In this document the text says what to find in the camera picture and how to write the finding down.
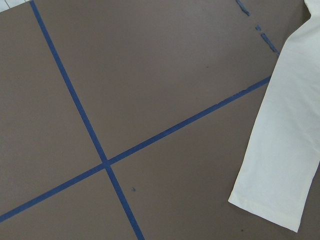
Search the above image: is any cream long-sleeve cat shirt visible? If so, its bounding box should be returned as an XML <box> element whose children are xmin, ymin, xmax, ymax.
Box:
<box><xmin>228</xmin><ymin>0</ymin><xmax>320</xmax><ymax>232</ymax></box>

